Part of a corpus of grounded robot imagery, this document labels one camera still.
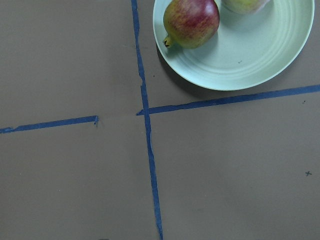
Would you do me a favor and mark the red apple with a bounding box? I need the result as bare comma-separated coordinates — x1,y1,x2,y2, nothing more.
162,0,220,49

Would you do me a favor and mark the yellow-green peach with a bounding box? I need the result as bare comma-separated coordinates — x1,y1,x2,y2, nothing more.
221,0,270,15

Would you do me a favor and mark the light green plate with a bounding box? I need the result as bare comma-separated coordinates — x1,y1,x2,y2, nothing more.
152,0,315,91

